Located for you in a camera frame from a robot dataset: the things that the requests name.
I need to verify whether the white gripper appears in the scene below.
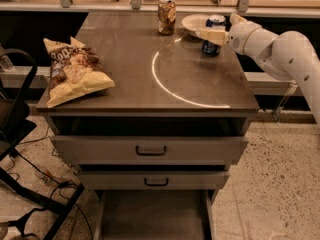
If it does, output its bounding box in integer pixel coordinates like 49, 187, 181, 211
199, 13, 261, 55

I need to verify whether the blue pepsi can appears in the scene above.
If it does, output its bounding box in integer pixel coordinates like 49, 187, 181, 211
202, 14, 226, 56

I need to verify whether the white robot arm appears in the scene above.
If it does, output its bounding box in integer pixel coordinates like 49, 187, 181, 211
196, 13, 320, 124

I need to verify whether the brown patterned soda can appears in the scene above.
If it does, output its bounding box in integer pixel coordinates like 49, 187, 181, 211
158, 0, 176, 35

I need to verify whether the brown yellow chip bag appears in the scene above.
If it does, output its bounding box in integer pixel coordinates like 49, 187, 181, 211
43, 37, 115, 108

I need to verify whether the white bowl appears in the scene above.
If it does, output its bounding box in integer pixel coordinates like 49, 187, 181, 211
181, 14, 209, 37

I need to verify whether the grey drawer cabinet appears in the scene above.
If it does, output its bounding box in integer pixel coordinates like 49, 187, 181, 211
35, 11, 260, 240

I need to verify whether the upper grey drawer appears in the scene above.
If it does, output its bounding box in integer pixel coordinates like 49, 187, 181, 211
52, 136, 248, 165

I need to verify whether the grey drawer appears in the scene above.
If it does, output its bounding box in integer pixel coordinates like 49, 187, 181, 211
79, 171, 229, 190
52, 136, 248, 165

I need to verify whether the middle grey drawer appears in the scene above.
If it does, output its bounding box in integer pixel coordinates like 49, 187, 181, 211
79, 171, 229, 190

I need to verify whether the bottom open drawer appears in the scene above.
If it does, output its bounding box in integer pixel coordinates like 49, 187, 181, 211
94, 190, 215, 240

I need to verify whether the black floor cable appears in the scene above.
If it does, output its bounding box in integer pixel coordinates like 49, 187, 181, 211
6, 125, 94, 240

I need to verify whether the black chair frame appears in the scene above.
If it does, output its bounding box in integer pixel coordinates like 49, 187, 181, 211
0, 47, 85, 240

